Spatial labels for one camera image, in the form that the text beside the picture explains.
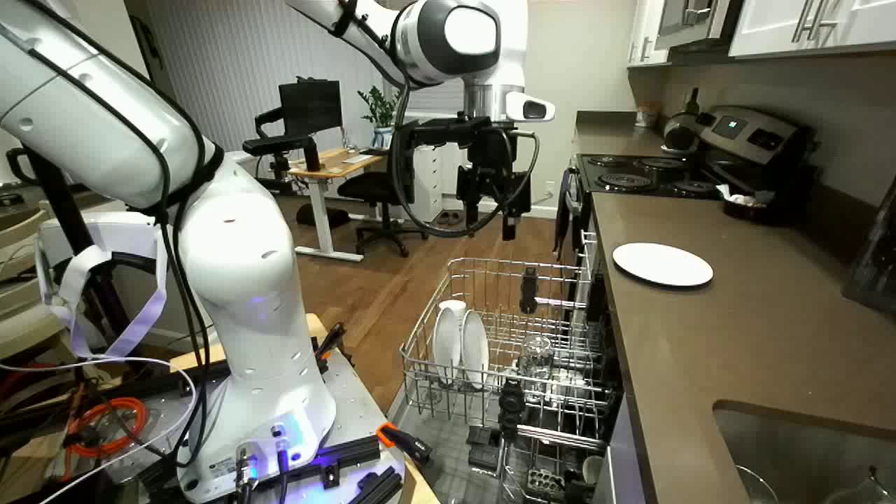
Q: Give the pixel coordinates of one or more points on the green potted plant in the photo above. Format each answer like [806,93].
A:
[378,107]

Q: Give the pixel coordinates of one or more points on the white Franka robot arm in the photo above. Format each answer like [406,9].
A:
[234,261]

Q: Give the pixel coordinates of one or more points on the dark cutlery basket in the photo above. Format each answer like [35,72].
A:
[486,448]

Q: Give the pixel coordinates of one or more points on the black plastic rack fitting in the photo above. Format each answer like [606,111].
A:
[529,289]
[512,408]

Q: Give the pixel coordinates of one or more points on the white box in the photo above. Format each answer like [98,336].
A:
[112,233]

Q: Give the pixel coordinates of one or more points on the metal robot mounting table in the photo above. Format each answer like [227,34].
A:
[360,395]

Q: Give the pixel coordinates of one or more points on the clear tumbler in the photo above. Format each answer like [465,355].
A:
[742,482]

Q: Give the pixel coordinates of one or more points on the black stand pole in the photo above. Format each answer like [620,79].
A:
[71,224]

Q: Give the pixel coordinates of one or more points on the dark over-range microwave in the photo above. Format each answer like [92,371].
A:
[696,19]

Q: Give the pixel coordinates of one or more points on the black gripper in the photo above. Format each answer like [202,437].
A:
[500,164]

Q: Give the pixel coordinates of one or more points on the clear glass bowl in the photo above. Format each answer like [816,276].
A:
[868,490]

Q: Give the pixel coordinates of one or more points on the black kettle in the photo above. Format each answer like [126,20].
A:
[680,135]

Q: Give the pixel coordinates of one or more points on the black pan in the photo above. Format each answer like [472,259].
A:
[760,215]

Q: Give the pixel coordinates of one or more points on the clear drinking glass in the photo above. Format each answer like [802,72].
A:
[560,364]

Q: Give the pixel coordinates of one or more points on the black clamp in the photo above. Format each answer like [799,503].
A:
[350,454]
[374,489]

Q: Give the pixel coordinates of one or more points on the narrow white wall cabinet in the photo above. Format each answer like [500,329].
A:
[644,33]

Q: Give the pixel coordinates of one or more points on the white mug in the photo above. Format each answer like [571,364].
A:
[592,469]

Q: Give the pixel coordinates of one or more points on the built-in dishwasher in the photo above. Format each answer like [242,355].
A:
[438,471]

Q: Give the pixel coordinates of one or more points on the black computer monitor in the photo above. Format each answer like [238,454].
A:
[309,107]

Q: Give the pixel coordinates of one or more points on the wooden desk white legs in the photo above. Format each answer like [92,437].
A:
[326,166]

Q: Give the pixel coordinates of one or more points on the black countertop appliance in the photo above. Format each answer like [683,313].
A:
[876,261]

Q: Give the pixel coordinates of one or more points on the black office chair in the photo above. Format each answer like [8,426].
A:
[368,185]

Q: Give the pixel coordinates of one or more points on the orange black screwdriver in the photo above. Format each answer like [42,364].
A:
[406,441]

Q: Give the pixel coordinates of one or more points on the stacked wooden planks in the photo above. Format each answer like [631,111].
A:
[22,280]

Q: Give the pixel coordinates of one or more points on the steel kitchen sink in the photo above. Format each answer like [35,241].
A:
[802,457]

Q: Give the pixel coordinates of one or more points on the white round plate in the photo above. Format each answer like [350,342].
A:
[448,339]
[477,352]
[662,264]

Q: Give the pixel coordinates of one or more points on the white cloth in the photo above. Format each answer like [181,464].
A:
[738,196]

